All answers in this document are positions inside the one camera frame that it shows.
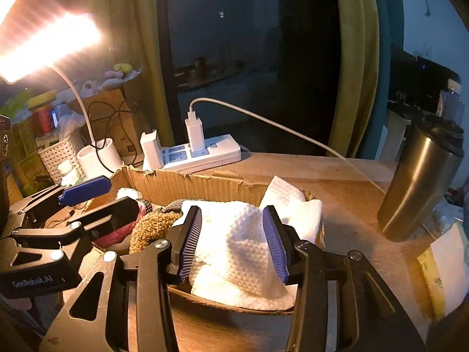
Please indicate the yellow plush toy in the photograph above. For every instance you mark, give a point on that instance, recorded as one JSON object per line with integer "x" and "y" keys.
{"x": 123, "y": 68}

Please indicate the white usb charger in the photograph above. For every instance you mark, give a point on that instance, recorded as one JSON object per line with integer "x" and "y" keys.
{"x": 195, "y": 132}

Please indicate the brown fuzzy cloth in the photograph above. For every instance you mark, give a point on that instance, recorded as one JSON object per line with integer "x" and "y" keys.
{"x": 150, "y": 227}

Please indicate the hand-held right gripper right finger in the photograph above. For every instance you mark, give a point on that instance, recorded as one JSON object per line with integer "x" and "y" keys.
{"x": 276, "y": 253}

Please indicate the small pink plush toy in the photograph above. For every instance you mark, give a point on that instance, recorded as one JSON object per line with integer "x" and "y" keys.
{"x": 113, "y": 75}

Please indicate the yellow curtain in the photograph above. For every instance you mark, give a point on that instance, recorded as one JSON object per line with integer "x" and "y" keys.
{"x": 146, "y": 44}
{"x": 351, "y": 62}

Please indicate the stainless steel tumbler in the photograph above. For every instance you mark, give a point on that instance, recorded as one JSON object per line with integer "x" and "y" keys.
{"x": 414, "y": 183}

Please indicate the white plug adapter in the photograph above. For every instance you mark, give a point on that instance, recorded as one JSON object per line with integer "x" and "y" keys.
{"x": 150, "y": 150}

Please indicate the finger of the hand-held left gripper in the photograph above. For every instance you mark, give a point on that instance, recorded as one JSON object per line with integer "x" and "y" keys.
{"x": 84, "y": 190}
{"x": 110, "y": 216}

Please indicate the clear water bottle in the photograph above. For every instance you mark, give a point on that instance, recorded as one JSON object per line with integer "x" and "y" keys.
{"x": 452, "y": 97}

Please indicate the brown cardboard storage box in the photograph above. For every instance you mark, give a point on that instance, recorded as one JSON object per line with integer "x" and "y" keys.
{"x": 110, "y": 113}

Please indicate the white power strip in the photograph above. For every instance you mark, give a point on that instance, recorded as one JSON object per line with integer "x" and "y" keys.
{"x": 216, "y": 152}

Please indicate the red jar with yellow lid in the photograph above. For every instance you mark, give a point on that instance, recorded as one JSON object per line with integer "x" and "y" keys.
{"x": 43, "y": 117}

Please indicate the dark dotted cloth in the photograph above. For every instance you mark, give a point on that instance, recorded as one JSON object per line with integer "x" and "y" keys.
{"x": 144, "y": 204}

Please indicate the yellow tissue pack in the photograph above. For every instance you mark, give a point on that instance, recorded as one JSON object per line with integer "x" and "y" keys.
{"x": 447, "y": 264}

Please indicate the green carton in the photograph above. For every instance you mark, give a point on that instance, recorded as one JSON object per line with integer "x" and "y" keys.
{"x": 29, "y": 165}

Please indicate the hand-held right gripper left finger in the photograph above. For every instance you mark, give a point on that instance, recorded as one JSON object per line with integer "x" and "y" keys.
{"x": 190, "y": 245}

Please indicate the white plastic basket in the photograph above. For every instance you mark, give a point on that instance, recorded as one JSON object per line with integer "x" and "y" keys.
{"x": 55, "y": 154}

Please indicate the white pill bottle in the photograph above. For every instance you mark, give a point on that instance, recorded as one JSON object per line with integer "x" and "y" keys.
{"x": 67, "y": 172}

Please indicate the white desk lamp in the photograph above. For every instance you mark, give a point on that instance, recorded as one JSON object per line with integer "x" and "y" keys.
{"x": 99, "y": 157}

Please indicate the black appliance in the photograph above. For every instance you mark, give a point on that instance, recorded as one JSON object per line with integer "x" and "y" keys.
{"x": 421, "y": 77}

